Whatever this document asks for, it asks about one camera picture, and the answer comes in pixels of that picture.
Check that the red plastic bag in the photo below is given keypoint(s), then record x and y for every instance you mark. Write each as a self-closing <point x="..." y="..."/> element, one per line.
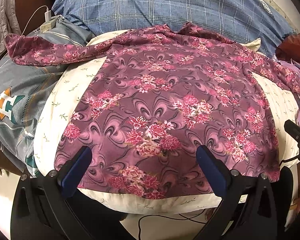
<point x="289" y="49"/>

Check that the cream leaf-print pillow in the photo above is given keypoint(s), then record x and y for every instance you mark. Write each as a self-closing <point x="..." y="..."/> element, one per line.
<point x="62" y="109"/>

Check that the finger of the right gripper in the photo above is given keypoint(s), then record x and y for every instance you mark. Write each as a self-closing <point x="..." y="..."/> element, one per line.
<point x="293" y="130"/>

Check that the grey hanging cloth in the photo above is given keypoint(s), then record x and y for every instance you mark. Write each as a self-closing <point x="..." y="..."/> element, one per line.
<point x="8" y="22"/>

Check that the wooden headboard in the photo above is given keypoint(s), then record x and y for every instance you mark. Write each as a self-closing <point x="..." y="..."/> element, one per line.
<point x="30" y="13"/>

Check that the grey logo pillow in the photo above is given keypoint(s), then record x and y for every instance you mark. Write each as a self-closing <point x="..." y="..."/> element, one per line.
<point x="24" y="91"/>

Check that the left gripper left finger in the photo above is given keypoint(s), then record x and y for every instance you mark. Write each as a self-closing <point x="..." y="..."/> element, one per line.
<point x="40" y="209"/>

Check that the beige power strip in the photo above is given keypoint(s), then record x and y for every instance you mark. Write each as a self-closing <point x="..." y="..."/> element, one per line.
<point x="49" y="25"/>

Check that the blue plaid duvet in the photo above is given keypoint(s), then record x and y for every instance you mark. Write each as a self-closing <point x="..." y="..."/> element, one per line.
<point x="239" y="20"/>

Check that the maroon floral shirt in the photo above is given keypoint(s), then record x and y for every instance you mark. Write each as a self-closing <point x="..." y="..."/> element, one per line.
<point x="165" y="104"/>

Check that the white phone charger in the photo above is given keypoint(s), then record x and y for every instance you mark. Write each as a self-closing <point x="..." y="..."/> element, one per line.
<point x="47" y="16"/>

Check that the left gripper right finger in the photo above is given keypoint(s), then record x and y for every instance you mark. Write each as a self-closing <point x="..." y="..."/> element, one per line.
<point x="247" y="208"/>

